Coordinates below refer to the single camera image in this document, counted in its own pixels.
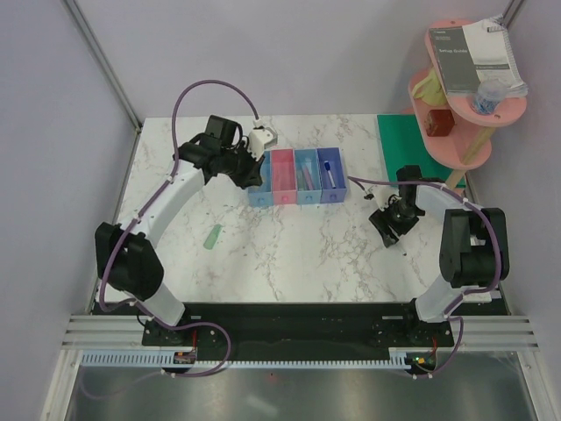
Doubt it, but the light blue bin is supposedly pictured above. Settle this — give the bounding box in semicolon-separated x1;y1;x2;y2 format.
248;151;273;207

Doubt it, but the setup guide booklet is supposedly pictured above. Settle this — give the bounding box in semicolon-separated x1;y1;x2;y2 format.
429;24;483;96

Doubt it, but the purple bin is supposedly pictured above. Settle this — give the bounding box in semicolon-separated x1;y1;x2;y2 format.
316;147;347;204

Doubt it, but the clear jar of clips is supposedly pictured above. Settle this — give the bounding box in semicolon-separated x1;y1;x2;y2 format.
471;80;508;115

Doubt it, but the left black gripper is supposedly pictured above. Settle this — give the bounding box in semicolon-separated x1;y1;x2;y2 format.
222;141;266;191

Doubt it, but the brown box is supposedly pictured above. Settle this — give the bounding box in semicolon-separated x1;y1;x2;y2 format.
424;109;455;137

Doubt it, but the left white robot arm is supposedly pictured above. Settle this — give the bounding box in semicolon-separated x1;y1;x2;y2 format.
95;116;277;345

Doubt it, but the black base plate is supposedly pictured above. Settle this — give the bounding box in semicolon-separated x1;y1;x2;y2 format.
89;301;457;363

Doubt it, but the pink tiered shelf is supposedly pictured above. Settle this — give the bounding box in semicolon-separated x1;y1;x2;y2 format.
408;19;527;189

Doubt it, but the pink highlighter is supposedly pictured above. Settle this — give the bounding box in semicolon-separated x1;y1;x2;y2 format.
302;163;315;190

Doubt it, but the green cutting mat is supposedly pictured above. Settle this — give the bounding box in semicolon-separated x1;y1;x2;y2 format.
376;114;452;182

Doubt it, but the medium blue bin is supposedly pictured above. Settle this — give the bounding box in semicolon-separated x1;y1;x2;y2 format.
295;149;322;205

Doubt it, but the green highlighter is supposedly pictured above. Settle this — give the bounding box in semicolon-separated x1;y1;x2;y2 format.
203;224;223;250
298;168;308;191

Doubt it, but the pink bin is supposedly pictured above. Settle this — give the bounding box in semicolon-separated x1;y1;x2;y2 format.
271;149;297;205

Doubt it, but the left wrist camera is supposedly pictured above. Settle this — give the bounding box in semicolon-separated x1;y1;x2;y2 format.
248;126;278;161

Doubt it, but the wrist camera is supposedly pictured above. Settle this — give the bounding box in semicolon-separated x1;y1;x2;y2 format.
366;187;392;209
248;126;278;161

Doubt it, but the aluminium rail frame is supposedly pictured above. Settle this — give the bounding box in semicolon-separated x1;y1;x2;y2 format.
42;304;553;420

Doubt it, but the blue cap marker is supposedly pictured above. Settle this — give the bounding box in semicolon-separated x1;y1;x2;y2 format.
323;161;337;189

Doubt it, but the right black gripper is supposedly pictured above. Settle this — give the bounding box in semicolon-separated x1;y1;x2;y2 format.
368;196;421;247

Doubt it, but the spiral notebook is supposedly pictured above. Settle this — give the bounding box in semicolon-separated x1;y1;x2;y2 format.
462;15;528;97

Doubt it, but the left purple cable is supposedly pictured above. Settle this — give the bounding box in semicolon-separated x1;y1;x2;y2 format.
81;79;262;399

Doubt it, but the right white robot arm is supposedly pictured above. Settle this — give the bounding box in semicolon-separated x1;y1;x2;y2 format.
369;165;509;346

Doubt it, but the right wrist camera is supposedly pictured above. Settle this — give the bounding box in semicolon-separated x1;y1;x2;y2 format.
366;187;392;209

